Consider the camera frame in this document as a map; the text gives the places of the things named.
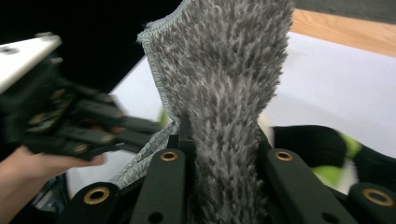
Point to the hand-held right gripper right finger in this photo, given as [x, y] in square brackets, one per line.
[264, 140]

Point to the pale table mat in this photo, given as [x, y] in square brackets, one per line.
[342, 93]

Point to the wooden table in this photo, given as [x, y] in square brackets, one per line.
[348, 34]

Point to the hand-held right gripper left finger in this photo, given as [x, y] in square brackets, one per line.
[185, 140]

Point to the grey fluffy cloth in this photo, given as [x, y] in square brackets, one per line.
[218, 77]

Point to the panda plush toy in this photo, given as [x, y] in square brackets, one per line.
[311, 143]

